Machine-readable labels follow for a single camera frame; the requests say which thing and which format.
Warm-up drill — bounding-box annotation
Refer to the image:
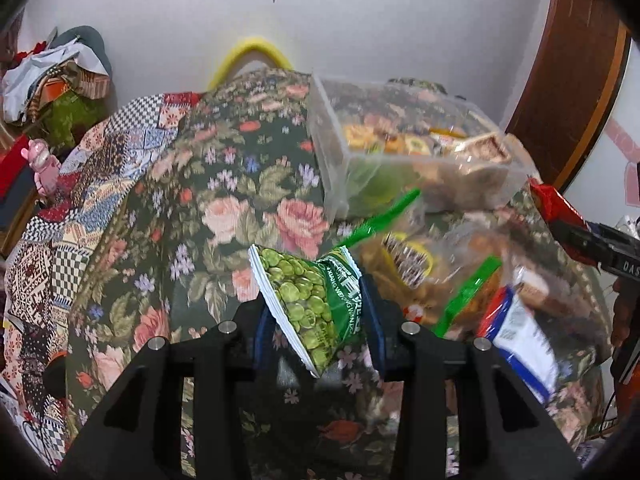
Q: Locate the red snack bag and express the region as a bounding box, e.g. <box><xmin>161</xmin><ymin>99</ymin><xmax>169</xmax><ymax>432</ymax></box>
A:
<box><xmin>528</xmin><ymin>178</ymin><xmax>588</xmax><ymax>234</ymax></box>

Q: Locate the blue white snack bag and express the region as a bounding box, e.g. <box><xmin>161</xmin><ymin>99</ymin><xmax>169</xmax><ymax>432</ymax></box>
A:
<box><xmin>476</xmin><ymin>286</ymin><xmax>559</xmax><ymax>405</ymax></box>

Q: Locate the green peas snack bag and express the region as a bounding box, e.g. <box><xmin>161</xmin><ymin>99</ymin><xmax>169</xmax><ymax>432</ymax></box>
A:
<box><xmin>248</xmin><ymin>245</ymin><xmax>362</xmax><ymax>378</ymax></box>

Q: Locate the clear bag green zip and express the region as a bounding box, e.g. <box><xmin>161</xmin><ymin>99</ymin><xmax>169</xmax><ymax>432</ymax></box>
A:
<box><xmin>343</xmin><ymin>190</ymin><xmax>502</xmax><ymax>326</ymax></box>

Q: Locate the bread snack pack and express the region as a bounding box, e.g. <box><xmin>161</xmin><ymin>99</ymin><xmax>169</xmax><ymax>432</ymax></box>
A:
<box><xmin>450</xmin><ymin>132</ymin><xmax>512</xmax><ymax>164</ymax></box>

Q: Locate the green jelly cup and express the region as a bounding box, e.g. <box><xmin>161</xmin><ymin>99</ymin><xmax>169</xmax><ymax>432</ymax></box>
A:
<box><xmin>346</xmin><ymin>159</ymin><xmax>416</xmax><ymax>217</ymax></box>

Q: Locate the floral green bedspread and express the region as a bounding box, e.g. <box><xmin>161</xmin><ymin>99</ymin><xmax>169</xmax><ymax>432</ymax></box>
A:
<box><xmin>64</xmin><ymin>66</ymin><xmax>614</xmax><ymax>480</ymax></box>

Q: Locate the patchwork checkered quilt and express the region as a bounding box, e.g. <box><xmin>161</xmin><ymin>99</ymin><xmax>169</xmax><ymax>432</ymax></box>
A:
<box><xmin>1</xmin><ymin>92</ymin><xmax>201</xmax><ymax>470</ymax></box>

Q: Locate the brown wooden door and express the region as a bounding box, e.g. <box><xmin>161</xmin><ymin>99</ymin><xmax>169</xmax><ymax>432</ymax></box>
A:
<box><xmin>506</xmin><ymin>0</ymin><xmax>631</xmax><ymax>191</ymax></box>

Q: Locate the clear plastic storage bin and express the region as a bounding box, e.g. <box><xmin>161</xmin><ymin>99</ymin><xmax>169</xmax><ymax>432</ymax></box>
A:
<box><xmin>307</xmin><ymin>75</ymin><xmax>537</xmax><ymax>220</ymax></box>

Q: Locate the round cracker pack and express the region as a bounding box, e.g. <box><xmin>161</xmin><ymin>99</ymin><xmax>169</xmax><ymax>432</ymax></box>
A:
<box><xmin>342</xmin><ymin>124</ymin><xmax>380</xmax><ymax>152</ymax></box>

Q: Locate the pink plush toy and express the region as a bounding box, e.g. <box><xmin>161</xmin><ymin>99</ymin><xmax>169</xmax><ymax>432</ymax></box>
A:
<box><xmin>21</xmin><ymin>139</ymin><xmax>61</xmax><ymax>197</ymax></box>

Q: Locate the red box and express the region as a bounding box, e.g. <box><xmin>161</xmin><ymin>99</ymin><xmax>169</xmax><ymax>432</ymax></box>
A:
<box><xmin>0</xmin><ymin>134</ymin><xmax>29</xmax><ymax>200</ymax></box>

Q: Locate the pile of clothes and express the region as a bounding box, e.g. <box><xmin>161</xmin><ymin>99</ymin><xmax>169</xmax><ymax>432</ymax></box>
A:
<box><xmin>1</xmin><ymin>25</ymin><xmax>113</xmax><ymax>153</ymax></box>

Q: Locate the yellow foam tube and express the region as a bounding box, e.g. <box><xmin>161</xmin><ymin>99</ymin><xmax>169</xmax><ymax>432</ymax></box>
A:
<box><xmin>207</xmin><ymin>36</ymin><xmax>294</xmax><ymax>91</ymax></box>

